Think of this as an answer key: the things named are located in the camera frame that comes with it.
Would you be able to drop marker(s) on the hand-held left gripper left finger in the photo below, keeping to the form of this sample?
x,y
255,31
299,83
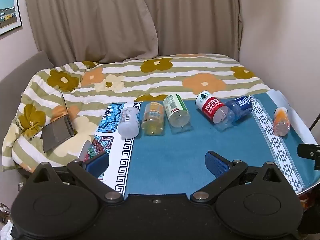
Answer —
x,y
98,163

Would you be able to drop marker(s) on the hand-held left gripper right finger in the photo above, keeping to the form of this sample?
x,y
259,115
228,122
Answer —
x,y
215,163

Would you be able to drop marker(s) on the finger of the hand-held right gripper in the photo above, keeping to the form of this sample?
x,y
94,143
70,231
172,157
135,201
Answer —
x,y
307,150

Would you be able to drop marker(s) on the orange plastic bottle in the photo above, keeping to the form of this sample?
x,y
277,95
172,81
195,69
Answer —
x,y
281,121

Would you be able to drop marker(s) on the colourful mandala print cloth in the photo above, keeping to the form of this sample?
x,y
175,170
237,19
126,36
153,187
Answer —
x,y
110,120

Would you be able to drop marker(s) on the blue tablecloth with patterned border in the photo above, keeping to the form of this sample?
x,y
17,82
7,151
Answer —
x,y
170,155

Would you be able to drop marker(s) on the white label plastic bottle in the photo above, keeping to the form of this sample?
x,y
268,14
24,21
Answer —
x,y
128,122

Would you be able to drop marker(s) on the grey laptop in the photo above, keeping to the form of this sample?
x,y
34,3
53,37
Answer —
x,y
56,132

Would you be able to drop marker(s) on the red label plastic bottle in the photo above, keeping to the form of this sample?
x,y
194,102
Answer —
x,y
212,107

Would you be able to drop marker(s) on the blue label plastic bottle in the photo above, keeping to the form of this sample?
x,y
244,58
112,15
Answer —
x,y
242,106

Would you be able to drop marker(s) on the green label plastic bottle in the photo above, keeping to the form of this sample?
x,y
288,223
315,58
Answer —
x,y
175,110

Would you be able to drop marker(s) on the yellow label plastic bottle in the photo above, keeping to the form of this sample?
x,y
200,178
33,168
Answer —
x,y
153,118

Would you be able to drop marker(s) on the floral striped blanket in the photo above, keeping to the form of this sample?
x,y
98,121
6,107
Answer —
x,y
175,80

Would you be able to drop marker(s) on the grey sofa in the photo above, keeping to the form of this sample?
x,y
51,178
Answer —
x,y
20,67

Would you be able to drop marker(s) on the beige curtain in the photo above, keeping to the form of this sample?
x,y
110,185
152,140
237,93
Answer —
x,y
100,17

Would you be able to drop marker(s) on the framed wall picture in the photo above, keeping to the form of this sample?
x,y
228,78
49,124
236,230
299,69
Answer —
x,y
8,10

